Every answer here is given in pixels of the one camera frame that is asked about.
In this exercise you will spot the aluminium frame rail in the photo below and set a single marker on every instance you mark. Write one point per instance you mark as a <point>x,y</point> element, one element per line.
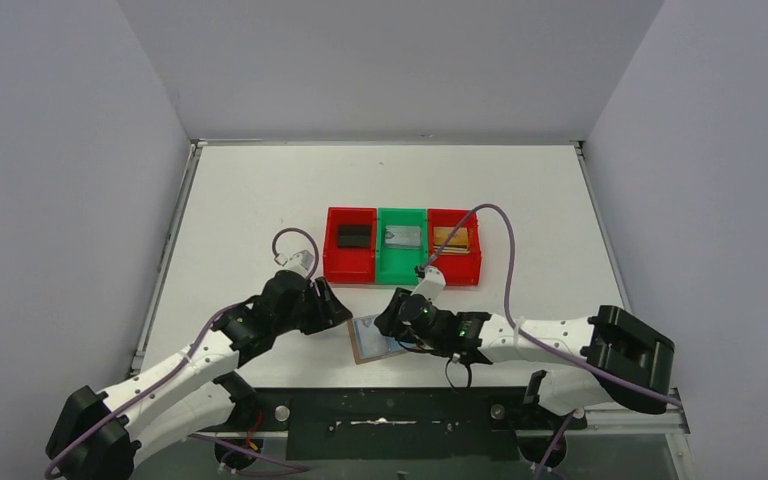
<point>612,419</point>

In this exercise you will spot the red bin with black card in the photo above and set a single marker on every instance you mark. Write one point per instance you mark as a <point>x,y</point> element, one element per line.
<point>349,266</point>

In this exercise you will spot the green plastic bin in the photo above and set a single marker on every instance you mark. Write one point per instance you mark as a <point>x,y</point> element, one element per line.
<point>396,266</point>

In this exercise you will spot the red bin with gold cards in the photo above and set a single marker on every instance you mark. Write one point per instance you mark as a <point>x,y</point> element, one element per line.
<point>458,270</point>

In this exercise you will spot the gold card stack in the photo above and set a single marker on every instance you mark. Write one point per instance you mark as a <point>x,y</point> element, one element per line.
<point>450,241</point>

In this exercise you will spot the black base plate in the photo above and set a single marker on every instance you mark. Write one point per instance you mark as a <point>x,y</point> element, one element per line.
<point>495,423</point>

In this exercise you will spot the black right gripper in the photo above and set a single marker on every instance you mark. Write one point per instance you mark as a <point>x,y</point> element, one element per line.
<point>391,317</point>

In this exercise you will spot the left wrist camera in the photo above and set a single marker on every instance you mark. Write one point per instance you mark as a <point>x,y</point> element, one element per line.
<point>301,263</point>

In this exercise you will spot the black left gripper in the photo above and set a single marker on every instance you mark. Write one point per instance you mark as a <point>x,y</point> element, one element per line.
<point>321,303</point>

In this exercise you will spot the black card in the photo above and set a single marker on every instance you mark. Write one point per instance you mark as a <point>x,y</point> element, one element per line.
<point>354,236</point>

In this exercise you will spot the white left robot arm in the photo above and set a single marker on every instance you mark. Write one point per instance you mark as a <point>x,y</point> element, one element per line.
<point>105,434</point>

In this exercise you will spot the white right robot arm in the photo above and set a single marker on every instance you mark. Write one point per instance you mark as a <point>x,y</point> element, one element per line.
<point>611,356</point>

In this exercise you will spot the silver card stack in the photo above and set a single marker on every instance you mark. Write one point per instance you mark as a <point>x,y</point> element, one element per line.
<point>403,236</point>

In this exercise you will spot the tan leather card holder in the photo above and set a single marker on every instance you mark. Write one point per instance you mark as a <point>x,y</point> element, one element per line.
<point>368,344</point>

